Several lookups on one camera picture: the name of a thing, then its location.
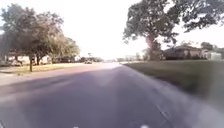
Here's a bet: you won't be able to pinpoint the big thick-trunked tree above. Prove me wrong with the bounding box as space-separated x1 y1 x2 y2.
122 0 182 62

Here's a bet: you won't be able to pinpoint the broad shady tree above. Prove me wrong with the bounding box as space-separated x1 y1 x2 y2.
0 3 65 73

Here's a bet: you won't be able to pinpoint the wide grass lawn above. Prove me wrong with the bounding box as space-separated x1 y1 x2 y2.
123 59 224 103

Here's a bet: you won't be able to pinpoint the vehicle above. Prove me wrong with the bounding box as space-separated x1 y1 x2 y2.
83 58 94 65

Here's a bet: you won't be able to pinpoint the overhanging tree branches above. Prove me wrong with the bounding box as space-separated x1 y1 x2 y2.
173 0 224 33

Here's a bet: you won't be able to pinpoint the pale house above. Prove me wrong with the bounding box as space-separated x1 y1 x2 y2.
0 52 53 67

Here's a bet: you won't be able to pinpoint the small dense tree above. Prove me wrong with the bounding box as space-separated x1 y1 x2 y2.
49 34 81 64

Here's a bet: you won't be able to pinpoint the grey asphalt road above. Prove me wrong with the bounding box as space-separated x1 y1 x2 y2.
0 62 224 128

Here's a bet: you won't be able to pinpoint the sunlit grass lawn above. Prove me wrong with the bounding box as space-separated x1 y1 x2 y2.
0 62 88 76

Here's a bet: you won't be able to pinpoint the low house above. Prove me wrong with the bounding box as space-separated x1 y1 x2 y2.
162 44 224 62

